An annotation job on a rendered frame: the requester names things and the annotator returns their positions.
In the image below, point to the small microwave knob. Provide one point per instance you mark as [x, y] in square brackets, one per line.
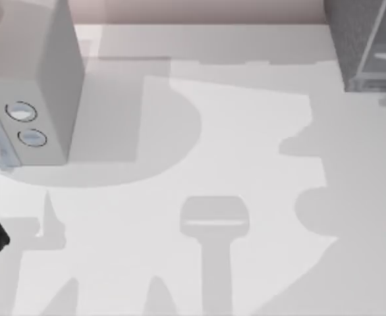
[32, 137]

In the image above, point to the large microwave knob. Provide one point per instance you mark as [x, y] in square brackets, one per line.
[21, 111]

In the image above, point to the pale microwave oven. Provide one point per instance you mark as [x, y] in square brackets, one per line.
[44, 59]

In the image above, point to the grey cabinet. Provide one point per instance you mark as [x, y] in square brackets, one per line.
[371, 42]

